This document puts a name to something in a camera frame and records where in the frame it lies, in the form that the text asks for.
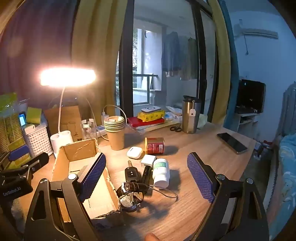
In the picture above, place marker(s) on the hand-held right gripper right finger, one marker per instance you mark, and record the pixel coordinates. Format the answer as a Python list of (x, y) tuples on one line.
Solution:
[(200, 178)]

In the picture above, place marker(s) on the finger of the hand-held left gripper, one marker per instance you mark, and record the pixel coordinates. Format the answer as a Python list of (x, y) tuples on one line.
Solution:
[(37, 161), (18, 153)]

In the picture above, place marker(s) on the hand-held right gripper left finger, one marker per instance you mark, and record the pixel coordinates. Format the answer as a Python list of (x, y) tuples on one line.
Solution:
[(92, 178)]

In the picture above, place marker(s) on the cardboard box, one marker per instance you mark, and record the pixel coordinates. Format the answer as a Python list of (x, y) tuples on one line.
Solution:
[(76, 148)]

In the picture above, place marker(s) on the black car key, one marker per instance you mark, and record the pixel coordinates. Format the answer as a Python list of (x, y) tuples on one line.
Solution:
[(131, 173)]

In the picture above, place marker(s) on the white pill bottle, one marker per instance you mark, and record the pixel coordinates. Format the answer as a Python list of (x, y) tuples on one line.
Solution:
[(161, 172)]

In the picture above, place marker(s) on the dark leather wristwatch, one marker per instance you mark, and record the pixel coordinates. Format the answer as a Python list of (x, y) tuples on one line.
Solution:
[(129, 199)]

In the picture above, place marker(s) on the white earbuds case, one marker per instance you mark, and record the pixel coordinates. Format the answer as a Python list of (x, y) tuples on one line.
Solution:
[(134, 153)]

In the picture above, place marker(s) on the black flashlight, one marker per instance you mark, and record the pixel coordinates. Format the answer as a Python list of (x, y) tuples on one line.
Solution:
[(146, 176)]

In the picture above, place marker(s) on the white charger adapter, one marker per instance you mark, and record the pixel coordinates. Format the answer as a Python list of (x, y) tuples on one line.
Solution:
[(148, 161)]

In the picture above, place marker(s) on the red tin can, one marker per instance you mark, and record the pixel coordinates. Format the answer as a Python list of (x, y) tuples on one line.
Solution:
[(155, 146)]

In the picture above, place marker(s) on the person's right hand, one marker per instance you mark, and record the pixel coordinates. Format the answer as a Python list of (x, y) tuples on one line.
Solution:
[(152, 237)]

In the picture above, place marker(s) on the white plastic basket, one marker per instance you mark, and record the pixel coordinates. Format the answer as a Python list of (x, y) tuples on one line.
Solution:
[(38, 141)]

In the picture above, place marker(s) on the green carton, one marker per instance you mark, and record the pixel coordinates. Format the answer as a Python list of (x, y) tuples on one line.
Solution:
[(10, 129)]

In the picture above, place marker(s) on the white desk lamp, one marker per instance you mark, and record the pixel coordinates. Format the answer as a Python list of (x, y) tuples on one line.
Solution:
[(62, 142)]

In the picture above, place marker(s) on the small lit screen device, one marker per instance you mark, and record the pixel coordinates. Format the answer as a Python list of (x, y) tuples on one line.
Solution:
[(22, 119)]

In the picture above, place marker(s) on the yellow-green sponge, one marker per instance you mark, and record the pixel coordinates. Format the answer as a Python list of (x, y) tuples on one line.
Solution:
[(34, 115)]

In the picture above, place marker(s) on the stack of paper cups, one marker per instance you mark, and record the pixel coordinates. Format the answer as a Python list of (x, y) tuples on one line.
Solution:
[(115, 139)]

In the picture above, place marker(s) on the black smartphone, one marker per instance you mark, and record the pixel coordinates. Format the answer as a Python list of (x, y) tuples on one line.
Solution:
[(232, 143)]

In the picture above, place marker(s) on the white power strip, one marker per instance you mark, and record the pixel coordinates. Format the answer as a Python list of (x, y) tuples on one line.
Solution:
[(101, 131)]

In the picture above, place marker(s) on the brown cardboard lamp package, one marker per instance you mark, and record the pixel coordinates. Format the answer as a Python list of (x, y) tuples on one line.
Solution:
[(69, 120)]

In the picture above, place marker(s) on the black scissors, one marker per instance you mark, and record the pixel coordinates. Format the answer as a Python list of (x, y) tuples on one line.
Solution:
[(176, 128)]

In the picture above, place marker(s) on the steel tumbler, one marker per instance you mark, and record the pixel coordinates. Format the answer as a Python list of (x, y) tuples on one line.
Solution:
[(190, 122)]

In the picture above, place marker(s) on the pale green cloth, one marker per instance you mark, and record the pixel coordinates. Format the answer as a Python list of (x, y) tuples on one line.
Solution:
[(203, 120)]

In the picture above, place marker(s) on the white paper tag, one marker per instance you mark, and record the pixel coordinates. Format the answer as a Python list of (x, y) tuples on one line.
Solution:
[(191, 112)]

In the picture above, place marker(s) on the white tissue packet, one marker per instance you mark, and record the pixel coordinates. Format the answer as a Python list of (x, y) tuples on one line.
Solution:
[(173, 114)]

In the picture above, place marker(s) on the red book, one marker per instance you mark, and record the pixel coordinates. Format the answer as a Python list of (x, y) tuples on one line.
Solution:
[(134, 121)]

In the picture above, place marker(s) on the white shelf unit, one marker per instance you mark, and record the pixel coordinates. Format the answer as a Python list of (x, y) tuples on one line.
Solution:
[(245, 120)]

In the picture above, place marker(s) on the yellow wipes packet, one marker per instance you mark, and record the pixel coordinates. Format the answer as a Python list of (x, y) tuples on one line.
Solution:
[(151, 117)]

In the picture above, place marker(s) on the white flat device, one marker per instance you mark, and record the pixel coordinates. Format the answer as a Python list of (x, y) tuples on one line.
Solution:
[(150, 109)]

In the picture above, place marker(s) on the blue printed blanket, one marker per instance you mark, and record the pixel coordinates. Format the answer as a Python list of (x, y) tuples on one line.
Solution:
[(285, 173)]

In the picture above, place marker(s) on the black monitor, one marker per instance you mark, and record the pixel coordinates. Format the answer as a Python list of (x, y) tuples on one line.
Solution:
[(251, 96)]

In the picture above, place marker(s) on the blue curtain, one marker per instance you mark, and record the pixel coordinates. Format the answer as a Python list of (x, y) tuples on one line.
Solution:
[(233, 81)]

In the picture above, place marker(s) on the dark purple curtain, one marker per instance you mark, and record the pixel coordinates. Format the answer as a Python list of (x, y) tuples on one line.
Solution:
[(34, 46)]

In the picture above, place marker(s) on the narrow yellow curtain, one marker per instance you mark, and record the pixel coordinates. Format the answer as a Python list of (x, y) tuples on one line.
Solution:
[(222, 69)]

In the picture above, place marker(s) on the balcony railing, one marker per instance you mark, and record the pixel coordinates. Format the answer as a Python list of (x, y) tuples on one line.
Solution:
[(145, 75)]

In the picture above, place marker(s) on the hanging olive garment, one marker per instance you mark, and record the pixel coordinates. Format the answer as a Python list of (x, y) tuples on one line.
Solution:
[(190, 58)]

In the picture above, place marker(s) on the wide yellow curtain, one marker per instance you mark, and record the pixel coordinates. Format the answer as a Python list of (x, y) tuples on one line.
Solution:
[(99, 46)]

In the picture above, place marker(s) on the hanging grey-blue shirt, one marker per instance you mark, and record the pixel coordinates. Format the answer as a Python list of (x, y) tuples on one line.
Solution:
[(171, 51)]

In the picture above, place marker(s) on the white air conditioner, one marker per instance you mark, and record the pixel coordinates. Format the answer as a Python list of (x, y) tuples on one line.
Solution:
[(256, 32)]

